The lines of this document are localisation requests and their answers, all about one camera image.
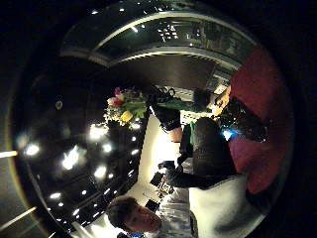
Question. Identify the black chair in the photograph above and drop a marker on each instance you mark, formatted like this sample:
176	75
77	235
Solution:
152	205
157	178

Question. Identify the the person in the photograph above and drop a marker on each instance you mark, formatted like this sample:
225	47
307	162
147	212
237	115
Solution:
211	211

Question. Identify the mixed flower bouquet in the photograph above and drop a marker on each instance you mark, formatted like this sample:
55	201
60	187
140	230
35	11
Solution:
132	105

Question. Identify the white marker cube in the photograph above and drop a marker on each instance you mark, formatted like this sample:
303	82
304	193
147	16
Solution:
194	117

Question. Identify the small grey round disc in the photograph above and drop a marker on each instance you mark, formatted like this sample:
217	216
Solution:
58	105

